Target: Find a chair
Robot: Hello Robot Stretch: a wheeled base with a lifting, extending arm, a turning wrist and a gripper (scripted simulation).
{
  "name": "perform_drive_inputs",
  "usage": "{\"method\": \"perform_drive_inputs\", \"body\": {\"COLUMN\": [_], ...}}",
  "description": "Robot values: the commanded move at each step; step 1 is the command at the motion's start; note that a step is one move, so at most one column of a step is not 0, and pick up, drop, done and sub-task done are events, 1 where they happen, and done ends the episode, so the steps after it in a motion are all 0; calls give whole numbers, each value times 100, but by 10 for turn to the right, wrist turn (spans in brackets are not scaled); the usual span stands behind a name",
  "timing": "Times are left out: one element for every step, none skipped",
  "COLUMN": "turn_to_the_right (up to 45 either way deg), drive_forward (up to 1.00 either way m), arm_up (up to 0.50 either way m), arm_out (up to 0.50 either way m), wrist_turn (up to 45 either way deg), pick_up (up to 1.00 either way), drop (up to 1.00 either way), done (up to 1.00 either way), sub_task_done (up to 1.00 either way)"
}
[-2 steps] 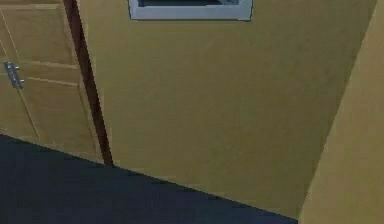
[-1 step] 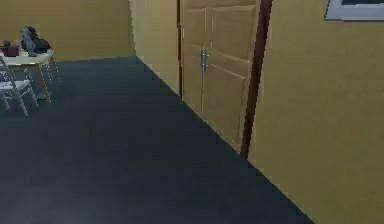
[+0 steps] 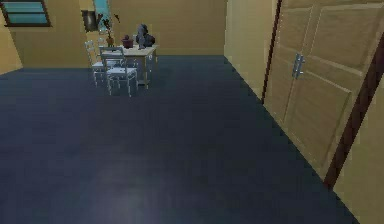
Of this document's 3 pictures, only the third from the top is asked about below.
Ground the white slatted chair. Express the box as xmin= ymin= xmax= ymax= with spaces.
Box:
xmin=98 ymin=46 xmax=138 ymax=98
xmin=84 ymin=39 xmax=111 ymax=88

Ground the pale wooden dining table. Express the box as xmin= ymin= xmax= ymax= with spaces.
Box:
xmin=101 ymin=44 xmax=158 ymax=90

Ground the dark grey statue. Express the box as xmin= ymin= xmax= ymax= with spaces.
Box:
xmin=135 ymin=23 xmax=156 ymax=50

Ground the maroon pot with plant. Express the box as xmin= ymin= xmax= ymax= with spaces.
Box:
xmin=120 ymin=34 xmax=135 ymax=50

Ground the house plant in brown pot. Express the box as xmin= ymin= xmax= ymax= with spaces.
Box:
xmin=97 ymin=13 xmax=122 ymax=48

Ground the tan panelled room door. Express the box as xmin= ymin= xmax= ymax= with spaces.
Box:
xmin=261 ymin=0 xmax=384 ymax=191

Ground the teal window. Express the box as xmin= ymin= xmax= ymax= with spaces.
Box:
xmin=93 ymin=0 xmax=112 ymax=31

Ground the dark framed window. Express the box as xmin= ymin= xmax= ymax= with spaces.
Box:
xmin=0 ymin=0 xmax=52 ymax=28

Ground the silver door handle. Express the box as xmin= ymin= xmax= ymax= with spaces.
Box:
xmin=291 ymin=52 xmax=306 ymax=80

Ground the dark framed wall picture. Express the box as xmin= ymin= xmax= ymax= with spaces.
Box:
xmin=80 ymin=9 xmax=100 ymax=33

